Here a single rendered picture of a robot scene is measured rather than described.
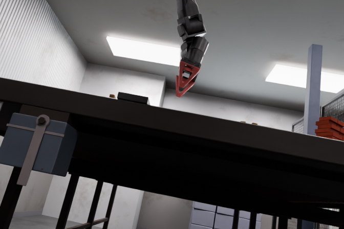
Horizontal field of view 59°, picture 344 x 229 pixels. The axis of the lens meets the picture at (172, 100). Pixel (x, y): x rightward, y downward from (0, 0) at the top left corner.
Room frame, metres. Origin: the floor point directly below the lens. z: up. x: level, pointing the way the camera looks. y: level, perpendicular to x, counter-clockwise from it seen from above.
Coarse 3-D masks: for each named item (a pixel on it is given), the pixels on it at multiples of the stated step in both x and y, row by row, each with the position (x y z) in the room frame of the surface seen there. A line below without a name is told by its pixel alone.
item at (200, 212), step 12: (192, 204) 5.97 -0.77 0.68; (204, 204) 5.43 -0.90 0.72; (192, 216) 5.45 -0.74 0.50; (204, 216) 5.44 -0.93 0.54; (216, 216) 5.42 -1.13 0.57; (228, 216) 5.40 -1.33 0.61; (240, 216) 5.39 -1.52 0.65; (192, 228) 5.45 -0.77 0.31; (204, 228) 5.43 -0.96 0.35; (216, 228) 5.46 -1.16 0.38; (228, 228) 5.40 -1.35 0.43; (240, 228) 5.38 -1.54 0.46
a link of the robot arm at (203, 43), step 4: (196, 36) 0.91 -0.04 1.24; (200, 36) 0.91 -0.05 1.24; (192, 40) 0.92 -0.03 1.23; (196, 40) 0.91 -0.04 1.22; (200, 40) 0.91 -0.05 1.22; (204, 40) 0.91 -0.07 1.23; (192, 44) 0.91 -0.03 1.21; (196, 44) 0.91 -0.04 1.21; (200, 44) 0.91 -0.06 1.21; (204, 44) 0.91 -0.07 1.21; (208, 44) 0.93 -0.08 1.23; (192, 48) 0.91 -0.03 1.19; (196, 48) 0.91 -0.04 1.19; (200, 48) 0.91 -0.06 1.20; (204, 48) 0.91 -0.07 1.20; (204, 52) 0.92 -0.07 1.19
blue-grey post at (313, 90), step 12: (312, 48) 2.60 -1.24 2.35; (312, 60) 2.60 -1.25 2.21; (312, 72) 2.60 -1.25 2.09; (312, 84) 2.60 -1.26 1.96; (312, 96) 2.59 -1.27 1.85; (312, 108) 2.59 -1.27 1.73; (312, 120) 2.59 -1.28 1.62; (312, 132) 2.59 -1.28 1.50; (300, 228) 2.61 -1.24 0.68; (312, 228) 2.59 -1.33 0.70
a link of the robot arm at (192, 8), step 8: (176, 0) 0.88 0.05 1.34; (184, 0) 0.85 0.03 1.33; (192, 0) 0.86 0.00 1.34; (184, 8) 0.86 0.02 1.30; (192, 8) 0.87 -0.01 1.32; (184, 16) 0.88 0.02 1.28; (192, 16) 0.92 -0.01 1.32; (200, 16) 0.89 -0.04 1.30; (184, 24) 0.89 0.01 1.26; (192, 24) 0.89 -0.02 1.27; (200, 24) 0.90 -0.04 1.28; (192, 32) 0.91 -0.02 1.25
